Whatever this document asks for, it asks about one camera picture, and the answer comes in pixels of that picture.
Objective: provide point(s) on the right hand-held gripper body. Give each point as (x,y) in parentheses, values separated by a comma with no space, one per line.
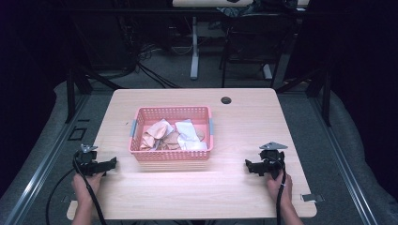
(272,162)

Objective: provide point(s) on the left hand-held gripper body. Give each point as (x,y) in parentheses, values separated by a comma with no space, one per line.
(85,162)

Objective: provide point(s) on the person's left hand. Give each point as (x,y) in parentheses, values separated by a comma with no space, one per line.
(85,185)

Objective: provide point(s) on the person's right hand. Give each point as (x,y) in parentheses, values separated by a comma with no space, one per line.
(281,189)

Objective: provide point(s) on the grey tape piece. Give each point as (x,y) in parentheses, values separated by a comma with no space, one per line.
(311,197)

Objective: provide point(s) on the beige crumpled cloth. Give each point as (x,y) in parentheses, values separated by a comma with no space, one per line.
(155,132)

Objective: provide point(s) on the pink perforated plastic basket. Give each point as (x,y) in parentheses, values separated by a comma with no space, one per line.
(171,154)

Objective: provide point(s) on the tan crumpled cloth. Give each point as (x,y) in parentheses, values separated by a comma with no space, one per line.
(170,140)

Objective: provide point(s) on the white crumpled cloth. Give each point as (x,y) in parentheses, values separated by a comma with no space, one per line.
(189,134)

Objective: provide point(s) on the short white desk foot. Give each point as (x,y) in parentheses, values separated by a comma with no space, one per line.
(267,71)

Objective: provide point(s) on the black chair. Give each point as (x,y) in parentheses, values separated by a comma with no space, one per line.
(256,37)

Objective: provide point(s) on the white desk leg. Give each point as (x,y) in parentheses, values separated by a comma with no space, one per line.
(194,50)

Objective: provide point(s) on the silver metal floor rail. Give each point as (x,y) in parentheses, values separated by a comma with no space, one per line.
(344,162)
(40,162)

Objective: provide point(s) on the black frame post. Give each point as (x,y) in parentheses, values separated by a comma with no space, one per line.
(70,93)

